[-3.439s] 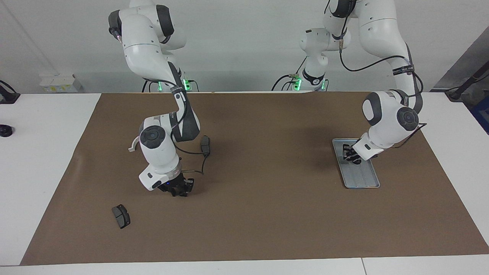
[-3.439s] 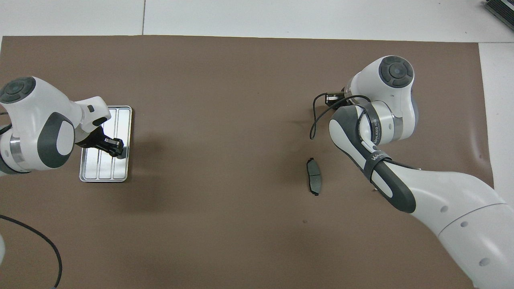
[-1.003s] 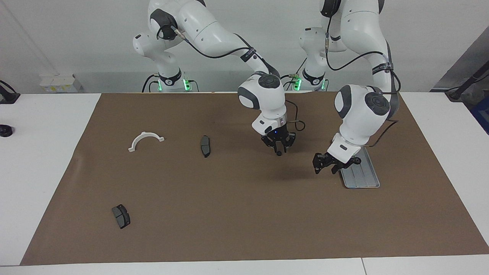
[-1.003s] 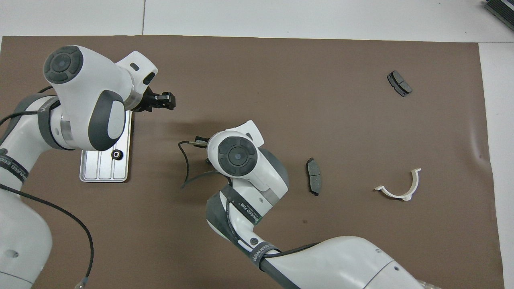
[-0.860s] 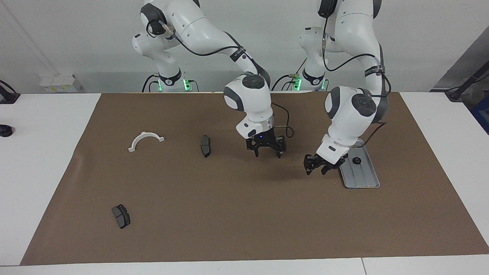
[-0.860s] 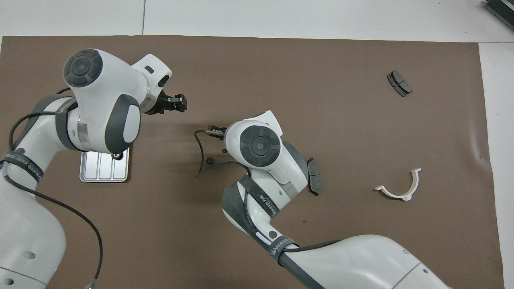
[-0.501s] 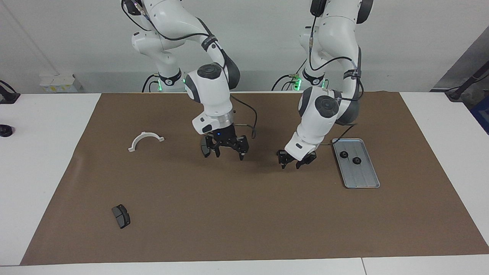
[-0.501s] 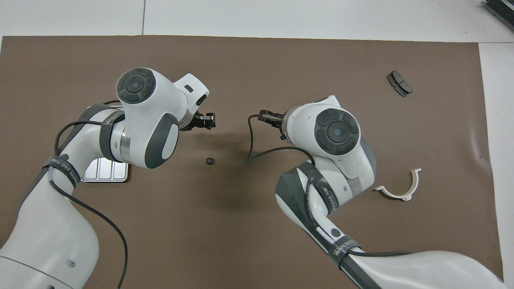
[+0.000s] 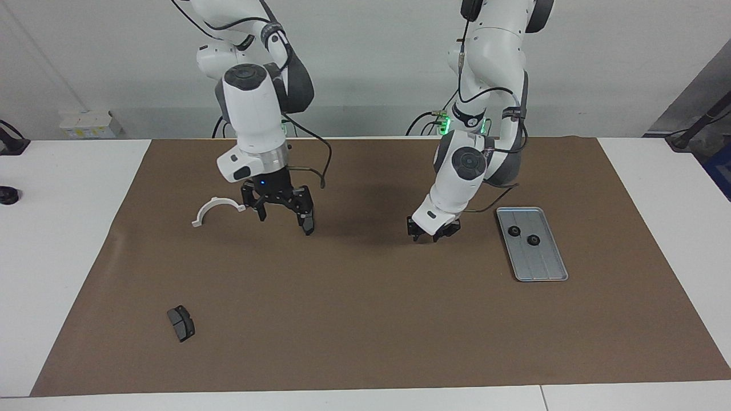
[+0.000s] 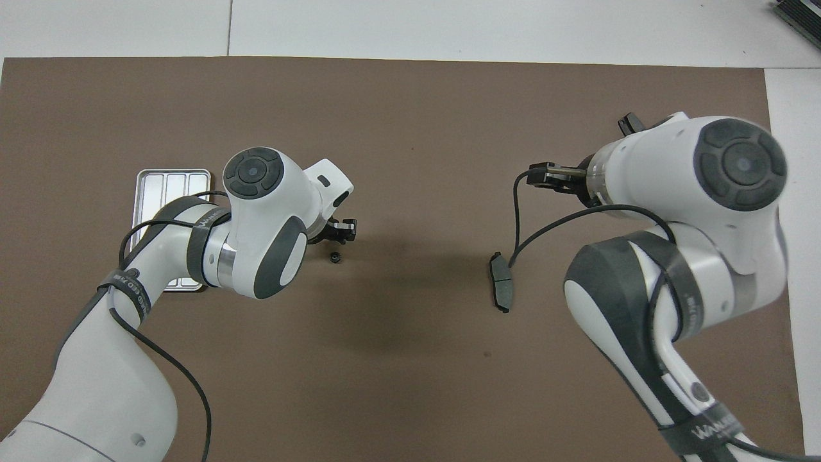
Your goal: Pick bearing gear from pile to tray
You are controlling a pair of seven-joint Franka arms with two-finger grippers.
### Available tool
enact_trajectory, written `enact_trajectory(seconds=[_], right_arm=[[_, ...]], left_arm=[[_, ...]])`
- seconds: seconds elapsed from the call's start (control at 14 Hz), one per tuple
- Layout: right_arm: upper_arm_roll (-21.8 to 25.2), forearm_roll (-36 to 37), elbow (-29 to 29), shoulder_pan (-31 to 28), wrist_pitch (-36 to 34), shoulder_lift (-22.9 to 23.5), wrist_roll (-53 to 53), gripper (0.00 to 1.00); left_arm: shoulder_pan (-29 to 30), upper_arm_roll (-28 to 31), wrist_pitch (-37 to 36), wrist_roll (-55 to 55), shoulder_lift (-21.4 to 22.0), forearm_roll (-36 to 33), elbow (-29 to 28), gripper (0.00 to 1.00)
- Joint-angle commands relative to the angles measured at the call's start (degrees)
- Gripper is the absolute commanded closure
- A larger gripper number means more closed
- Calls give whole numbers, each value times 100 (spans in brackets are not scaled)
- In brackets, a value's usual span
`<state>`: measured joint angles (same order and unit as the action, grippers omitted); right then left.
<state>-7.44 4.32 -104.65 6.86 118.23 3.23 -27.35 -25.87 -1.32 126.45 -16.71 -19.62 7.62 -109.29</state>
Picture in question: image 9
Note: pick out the large black bearing gear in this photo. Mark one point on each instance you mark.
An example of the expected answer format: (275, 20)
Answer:
(514, 230)
(533, 240)

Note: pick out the white curved plastic bracket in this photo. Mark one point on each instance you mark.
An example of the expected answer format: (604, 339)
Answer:
(217, 201)

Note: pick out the black stand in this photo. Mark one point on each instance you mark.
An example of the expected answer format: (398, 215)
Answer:
(694, 128)

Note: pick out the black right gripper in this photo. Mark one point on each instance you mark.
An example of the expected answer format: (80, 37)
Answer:
(277, 191)

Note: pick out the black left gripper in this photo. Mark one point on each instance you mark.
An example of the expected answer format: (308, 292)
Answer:
(437, 231)

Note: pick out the black table clamp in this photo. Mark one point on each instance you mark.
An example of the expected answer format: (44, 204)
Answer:
(12, 145)

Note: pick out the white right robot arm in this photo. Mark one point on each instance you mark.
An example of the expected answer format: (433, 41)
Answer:
(251, 108)

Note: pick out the blue box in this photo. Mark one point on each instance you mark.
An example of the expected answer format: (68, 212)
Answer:
(721, 171)

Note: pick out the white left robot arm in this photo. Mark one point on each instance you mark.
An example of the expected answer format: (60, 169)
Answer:
(462, 171)

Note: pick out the brown table mat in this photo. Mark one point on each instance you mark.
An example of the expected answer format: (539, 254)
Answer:
(371, 319)

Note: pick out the black round knob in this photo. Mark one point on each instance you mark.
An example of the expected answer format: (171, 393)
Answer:
(8, 195)

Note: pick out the silver metal tray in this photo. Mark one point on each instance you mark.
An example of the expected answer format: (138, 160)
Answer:
(542, 265)

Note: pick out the short dark grey brake pad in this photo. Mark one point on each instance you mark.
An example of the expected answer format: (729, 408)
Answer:
(181, 324)

